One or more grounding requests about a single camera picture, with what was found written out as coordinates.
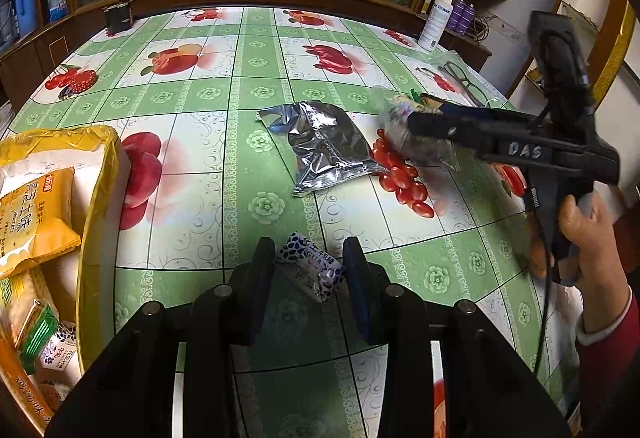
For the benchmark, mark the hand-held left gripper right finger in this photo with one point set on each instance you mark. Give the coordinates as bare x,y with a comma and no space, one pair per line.
357,288

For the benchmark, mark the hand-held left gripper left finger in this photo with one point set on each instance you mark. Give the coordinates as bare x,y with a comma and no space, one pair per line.
262,278

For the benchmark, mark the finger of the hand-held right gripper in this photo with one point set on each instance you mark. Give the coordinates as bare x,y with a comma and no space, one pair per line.
450,130
465,110

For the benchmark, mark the small blue dotted snack packet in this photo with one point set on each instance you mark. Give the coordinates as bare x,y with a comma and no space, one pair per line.
310,268
60,348

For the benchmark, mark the clear cracker packet brown label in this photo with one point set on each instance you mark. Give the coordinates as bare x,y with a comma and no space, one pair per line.
400,138

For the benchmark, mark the white foam box yellow tape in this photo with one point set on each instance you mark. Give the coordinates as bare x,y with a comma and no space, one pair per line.
95,243

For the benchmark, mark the orange yellow cracker packet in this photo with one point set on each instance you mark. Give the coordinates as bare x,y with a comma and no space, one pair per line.
35,218

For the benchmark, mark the person's right forearm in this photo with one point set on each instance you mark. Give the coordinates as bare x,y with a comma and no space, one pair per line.
615,368

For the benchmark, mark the person's right hand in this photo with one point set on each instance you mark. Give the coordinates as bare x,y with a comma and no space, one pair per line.
597,258

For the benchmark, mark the black eyeglasses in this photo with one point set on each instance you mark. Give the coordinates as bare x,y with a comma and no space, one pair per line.
466,80

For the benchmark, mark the purple bottle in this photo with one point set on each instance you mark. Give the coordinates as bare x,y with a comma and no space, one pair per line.
469,18
456,15

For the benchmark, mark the white spray bottle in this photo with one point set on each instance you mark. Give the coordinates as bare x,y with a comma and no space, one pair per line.
434,23

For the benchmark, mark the crumpled silver foil packet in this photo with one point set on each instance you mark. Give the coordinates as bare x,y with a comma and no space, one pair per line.
325,148

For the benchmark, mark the orange snack packet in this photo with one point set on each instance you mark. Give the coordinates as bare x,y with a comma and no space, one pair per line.
25,393

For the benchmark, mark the black jar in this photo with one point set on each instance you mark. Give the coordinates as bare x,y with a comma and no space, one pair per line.
119,18

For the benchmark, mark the blue thermos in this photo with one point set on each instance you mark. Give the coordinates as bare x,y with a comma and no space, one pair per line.
25,8

